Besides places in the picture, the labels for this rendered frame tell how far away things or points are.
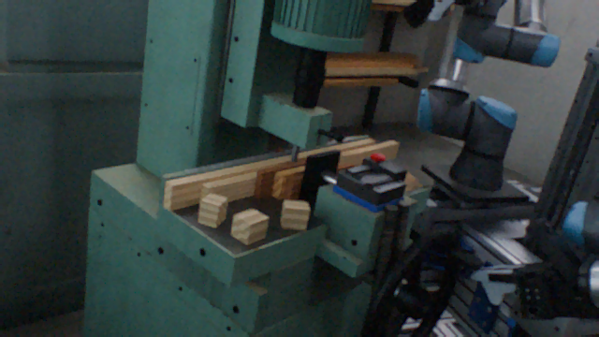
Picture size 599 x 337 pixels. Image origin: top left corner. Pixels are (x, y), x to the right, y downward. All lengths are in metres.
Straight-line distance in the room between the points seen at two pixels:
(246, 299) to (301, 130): 0.34
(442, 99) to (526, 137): 3.01
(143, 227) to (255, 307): 0.35
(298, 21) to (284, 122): 0.21
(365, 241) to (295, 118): 0.28
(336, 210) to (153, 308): 0.48
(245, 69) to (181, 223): 0.34
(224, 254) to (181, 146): 0.42
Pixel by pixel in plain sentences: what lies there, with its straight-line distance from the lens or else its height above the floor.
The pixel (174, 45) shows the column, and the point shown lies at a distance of 1.31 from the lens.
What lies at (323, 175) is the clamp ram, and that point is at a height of 0.96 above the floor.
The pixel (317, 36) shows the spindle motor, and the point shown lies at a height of 1.22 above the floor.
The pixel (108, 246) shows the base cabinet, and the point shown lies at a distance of 1.45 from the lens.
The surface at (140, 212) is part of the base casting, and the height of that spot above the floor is 0.79.
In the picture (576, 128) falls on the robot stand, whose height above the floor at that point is 1.06.
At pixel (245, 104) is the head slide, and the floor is 1.05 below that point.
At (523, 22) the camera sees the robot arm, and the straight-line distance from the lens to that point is 1.50.
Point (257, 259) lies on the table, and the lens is 1.00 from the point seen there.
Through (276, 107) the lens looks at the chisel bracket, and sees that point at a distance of 1.20.
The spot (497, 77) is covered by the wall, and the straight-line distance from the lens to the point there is 4.78.
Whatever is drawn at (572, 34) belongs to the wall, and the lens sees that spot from 4.52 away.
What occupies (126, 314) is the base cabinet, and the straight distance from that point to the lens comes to 1.45.
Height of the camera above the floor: 1.39
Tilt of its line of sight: 22 degrees down
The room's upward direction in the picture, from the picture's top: 11 degrees clockwise
